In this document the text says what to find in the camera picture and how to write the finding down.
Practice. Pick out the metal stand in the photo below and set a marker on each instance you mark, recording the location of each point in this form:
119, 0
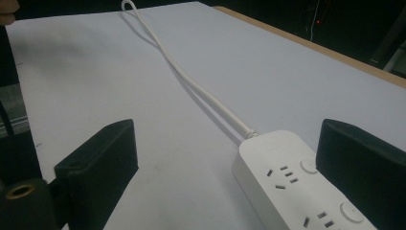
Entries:
391, 48

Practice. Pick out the white power strip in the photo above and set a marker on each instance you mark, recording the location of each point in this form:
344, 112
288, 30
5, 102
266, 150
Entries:
268, 159

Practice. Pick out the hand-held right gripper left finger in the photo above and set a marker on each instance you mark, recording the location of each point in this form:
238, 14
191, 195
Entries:
99, 166

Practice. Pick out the white table sheet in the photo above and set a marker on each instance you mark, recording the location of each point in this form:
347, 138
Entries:
255, 70

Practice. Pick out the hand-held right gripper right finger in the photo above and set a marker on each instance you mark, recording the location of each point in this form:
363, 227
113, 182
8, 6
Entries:
360, 172

